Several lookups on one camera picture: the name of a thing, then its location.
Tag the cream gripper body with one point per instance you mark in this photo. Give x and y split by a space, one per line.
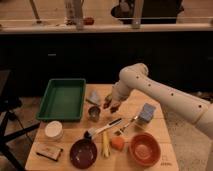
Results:
109 98

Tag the dark red grape bunch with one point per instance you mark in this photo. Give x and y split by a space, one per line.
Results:
112 107

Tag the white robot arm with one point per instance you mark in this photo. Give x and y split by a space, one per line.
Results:
196 111

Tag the small metal cup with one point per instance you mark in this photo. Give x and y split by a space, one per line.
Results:
94 113

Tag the grey triangular wedge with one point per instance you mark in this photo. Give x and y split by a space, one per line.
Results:
94 98

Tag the metal fork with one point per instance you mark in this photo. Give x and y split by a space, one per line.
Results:
121 130

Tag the black white brush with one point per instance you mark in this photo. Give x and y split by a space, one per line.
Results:
93 131

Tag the blue sponge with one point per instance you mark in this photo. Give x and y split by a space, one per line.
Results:
147 112

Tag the green plastic tray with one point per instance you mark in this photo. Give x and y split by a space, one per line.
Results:
63 100

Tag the purple bowl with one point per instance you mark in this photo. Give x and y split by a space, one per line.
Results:
83 153

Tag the orange bowl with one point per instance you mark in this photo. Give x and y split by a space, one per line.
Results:
144 149

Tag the white round container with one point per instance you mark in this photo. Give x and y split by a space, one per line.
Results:
54 130

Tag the wooden block eraser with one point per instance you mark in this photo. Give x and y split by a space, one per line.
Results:
49 151

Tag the red object on counter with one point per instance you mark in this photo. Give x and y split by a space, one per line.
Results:
88 21

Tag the black chair frame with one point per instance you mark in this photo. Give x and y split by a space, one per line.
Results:
7 105

